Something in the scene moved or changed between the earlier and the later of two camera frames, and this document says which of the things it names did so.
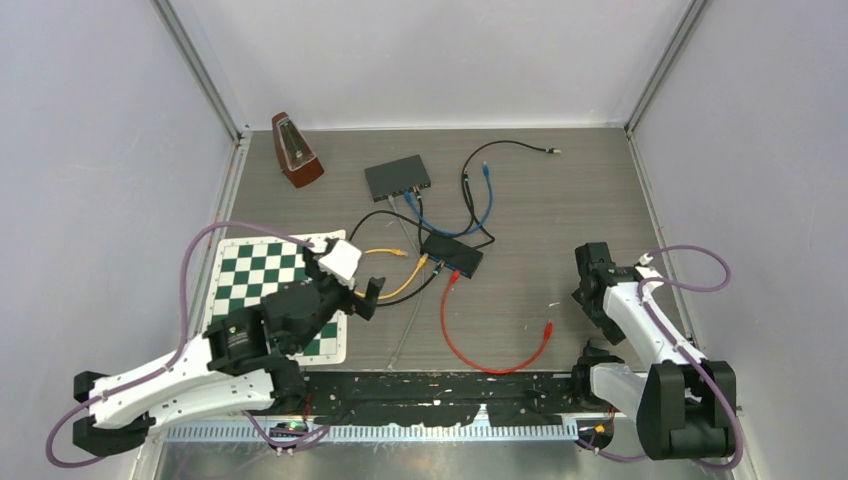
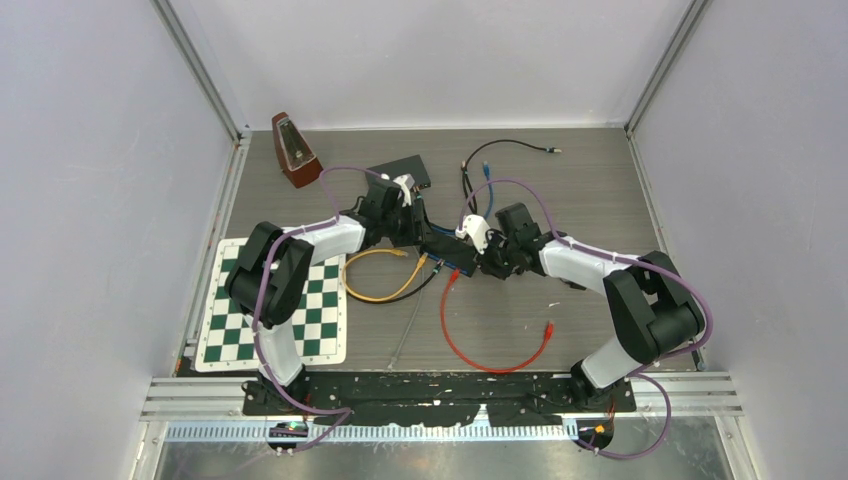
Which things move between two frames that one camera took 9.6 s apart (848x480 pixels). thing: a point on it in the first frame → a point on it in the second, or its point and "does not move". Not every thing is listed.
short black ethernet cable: (422, 285) does not move
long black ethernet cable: (465, 190) does not move
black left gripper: (367, 306) → (418, 225)
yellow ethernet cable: (398, 253) does not move
